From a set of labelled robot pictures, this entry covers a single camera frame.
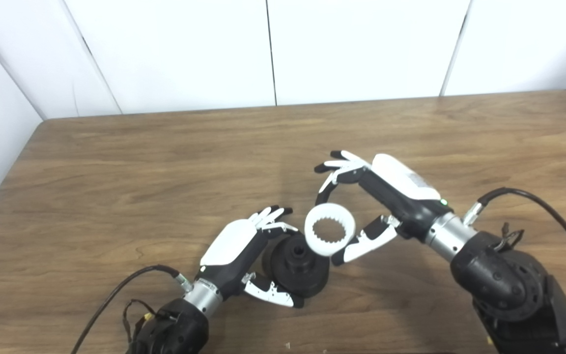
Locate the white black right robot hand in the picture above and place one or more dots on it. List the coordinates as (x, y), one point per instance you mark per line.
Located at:
(406, 187)

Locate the round black plastic part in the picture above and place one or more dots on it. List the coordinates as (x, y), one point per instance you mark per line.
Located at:
(302, 275)

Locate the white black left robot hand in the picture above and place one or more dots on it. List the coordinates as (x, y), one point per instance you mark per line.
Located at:
(229, 243)

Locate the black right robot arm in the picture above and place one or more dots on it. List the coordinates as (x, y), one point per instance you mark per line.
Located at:
(499, 280)

